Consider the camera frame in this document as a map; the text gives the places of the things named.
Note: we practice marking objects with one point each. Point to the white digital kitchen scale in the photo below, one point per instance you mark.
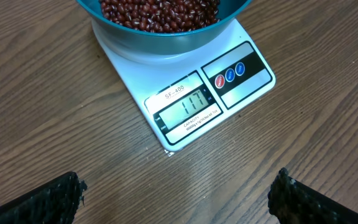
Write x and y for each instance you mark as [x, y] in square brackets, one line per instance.
[184, 96]

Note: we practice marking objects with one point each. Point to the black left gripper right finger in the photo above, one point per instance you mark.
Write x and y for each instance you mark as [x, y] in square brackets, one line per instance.
[295, 203]

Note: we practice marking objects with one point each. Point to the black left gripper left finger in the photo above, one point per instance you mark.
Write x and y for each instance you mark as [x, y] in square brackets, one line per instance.
[55, 202]

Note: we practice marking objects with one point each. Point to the red beans in bowl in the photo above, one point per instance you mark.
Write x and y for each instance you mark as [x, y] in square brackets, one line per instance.
[161, 16]

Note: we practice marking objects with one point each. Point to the teal metal bowl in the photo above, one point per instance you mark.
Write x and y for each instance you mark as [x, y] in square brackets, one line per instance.
[164, 44]

